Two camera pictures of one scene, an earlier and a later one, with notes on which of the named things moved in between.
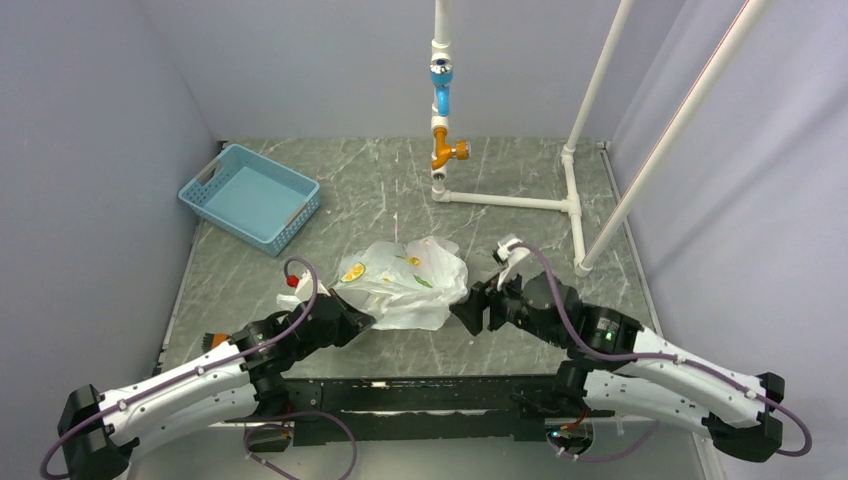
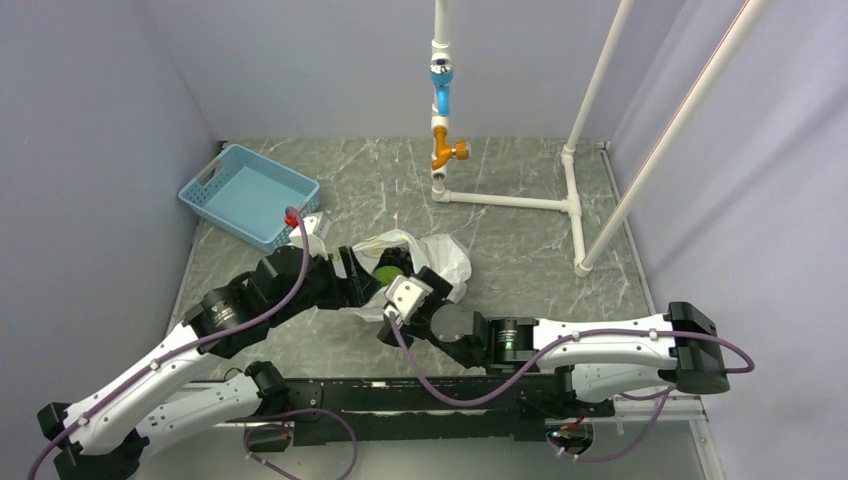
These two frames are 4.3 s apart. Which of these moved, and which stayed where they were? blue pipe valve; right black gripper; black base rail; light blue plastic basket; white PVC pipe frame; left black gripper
Moved: right black gripper; left black gripper
Stayed: black base rail; white PVC pipe frame; light blue plastic basket; blue pipe valve
